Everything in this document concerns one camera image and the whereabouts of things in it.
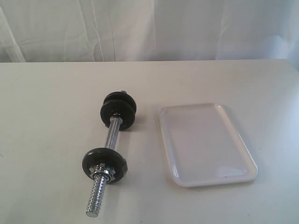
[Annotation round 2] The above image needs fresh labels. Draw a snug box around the chrome star collar nut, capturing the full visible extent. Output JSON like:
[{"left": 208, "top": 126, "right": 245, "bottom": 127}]
[{"left": 90, "top": 163, "right": 116, "bottom": 183}]

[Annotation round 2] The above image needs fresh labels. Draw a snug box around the white plastic tray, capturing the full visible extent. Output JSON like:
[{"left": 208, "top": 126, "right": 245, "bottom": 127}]
[{"left": 159, "top": 103, "right": 258, "bottom": 188}]

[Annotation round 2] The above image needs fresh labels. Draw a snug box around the white backdrop curtain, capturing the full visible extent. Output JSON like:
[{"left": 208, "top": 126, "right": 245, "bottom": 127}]
[{"left": 0, "top": 0, "right": 299, "bottom": 63}]

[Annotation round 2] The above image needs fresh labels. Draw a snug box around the chrome dumbbell bar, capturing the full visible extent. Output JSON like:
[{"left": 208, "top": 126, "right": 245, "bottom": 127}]
[{"left": 86, "top": 115, "right": 122, "bottom": 217}]

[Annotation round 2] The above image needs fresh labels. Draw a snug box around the black weight plate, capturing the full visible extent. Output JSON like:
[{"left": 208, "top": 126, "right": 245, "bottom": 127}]
[
  {"left": 100, "top": 99, "right": 135, "bottom": 131},
  {"left": 82, "top": 147, "right": 128, "bottom": 183},
  {"left": 103, "top": 91, "right": 137, "bottom": 112}
]

